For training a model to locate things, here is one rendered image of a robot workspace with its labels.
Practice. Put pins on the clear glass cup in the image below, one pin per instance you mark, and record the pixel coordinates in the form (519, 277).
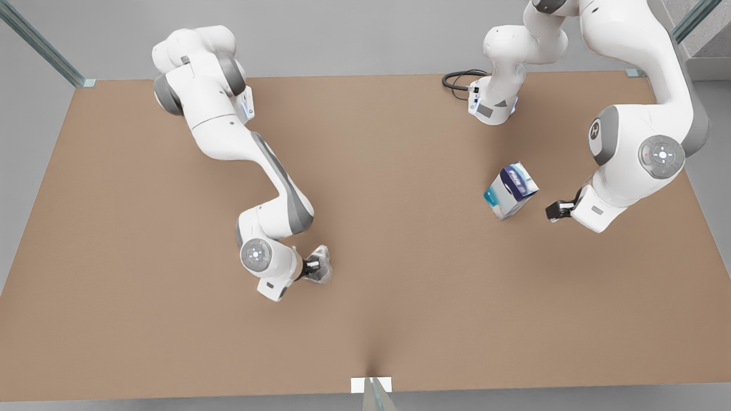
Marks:
(323, 264)

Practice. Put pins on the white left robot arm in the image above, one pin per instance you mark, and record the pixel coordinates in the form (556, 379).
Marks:
(634, 142)

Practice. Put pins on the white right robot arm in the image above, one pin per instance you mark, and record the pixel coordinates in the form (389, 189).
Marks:
(228, 123)

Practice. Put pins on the blue and white carton box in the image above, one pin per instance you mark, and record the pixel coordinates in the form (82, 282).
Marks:
(510, 191)

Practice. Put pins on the silver frame post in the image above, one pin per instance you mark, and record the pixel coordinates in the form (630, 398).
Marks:
(40, 43)
(374, 394)
(694, 20)

